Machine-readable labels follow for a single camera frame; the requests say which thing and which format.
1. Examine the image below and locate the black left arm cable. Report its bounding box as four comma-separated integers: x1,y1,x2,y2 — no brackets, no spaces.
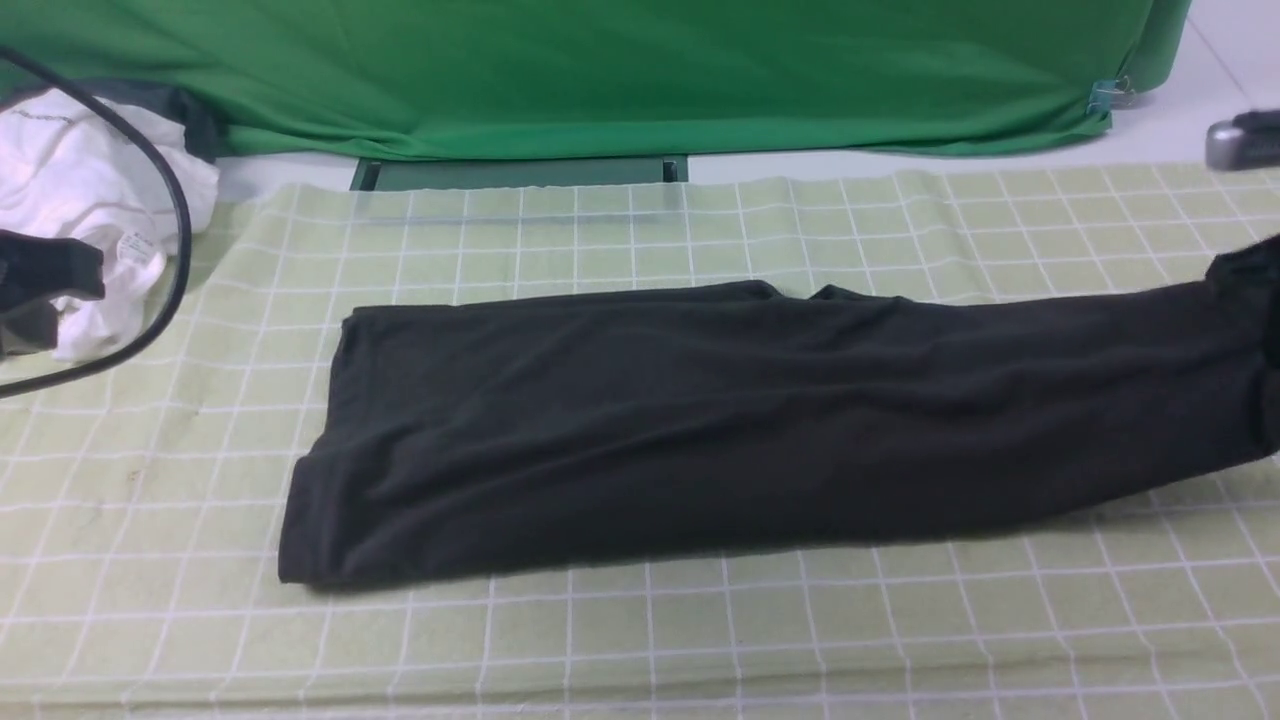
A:
0,45,193,398

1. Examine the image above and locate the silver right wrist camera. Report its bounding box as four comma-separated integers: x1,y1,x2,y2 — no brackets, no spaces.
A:
1204,108,1279,172

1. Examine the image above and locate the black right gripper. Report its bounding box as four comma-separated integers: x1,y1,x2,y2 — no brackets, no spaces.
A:
1210,234,1279,369

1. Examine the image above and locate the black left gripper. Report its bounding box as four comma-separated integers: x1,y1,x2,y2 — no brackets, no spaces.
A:
1,231,105,359

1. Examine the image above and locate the white crumpled shirt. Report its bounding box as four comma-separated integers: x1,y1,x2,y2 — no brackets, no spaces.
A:
1,90,179,364

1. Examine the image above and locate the teal binder clip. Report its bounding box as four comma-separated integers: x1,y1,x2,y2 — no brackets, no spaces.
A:
1085,76,1137,117

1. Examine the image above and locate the light green checkered mat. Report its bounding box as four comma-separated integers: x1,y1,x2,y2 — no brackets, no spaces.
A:
1,164,1279,719

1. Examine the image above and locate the green backdrop cloth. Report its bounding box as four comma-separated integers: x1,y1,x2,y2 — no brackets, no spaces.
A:
3,1,1189,160

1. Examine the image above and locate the dark green metal bar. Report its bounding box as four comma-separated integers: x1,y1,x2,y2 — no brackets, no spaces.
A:
349,155,689,192

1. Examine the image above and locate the dark gray long-sleeve shirt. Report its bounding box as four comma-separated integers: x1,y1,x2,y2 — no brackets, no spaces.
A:
276,266,1277,589

